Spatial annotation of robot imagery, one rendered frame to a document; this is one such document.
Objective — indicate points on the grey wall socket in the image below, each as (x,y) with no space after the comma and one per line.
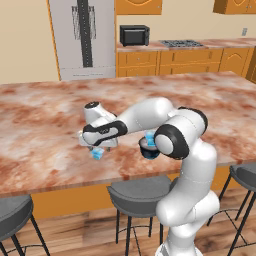
(244,32)

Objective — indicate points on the small light blue yogurt container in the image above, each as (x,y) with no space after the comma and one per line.
(150,137)
(97,154)

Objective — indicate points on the grey hob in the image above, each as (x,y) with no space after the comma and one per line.
(181,43)

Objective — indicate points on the orange base cupboards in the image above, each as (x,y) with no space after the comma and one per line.
(186,61)

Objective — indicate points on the large dark blue yogurt container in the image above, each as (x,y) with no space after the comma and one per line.
(148,151)

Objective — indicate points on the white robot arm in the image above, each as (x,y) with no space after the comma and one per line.
(186,173)

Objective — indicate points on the orange island cabinet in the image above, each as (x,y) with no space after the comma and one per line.
(73,200)

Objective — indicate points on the orange wall cupboard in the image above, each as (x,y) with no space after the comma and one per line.
(235,6)
(138,6)

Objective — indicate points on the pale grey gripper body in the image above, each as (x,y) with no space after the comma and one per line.
(100,145)

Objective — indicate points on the grey bar stool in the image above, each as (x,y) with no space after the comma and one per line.
(245,175)
(15,213)
(140,196)

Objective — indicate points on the grey fridge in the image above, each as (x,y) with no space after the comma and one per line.
(70,40)

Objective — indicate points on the black microwave oven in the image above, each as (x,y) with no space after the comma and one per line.
(134,35)

